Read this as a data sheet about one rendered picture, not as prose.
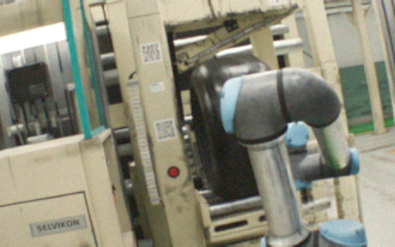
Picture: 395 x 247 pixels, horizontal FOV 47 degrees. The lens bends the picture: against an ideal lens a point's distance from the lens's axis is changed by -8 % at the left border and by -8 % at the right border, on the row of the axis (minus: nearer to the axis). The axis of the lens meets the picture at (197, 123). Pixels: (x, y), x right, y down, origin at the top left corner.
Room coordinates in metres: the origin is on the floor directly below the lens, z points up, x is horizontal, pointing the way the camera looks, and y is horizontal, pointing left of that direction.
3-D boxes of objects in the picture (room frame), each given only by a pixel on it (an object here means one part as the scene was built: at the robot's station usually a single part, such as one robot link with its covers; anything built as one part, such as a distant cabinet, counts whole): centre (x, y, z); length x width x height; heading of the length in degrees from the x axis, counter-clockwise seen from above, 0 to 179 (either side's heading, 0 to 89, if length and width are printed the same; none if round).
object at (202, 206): (1.91, 0.05, 0.90); 0.40 x 0.03 x 0.10; 7
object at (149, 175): (1.84, 0.21, 1.19); 0.05 x 0.04 x 0.48; 7
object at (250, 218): (1.79, -0.14, 0.84); 0.36 x 0.09 x 0.06; 97
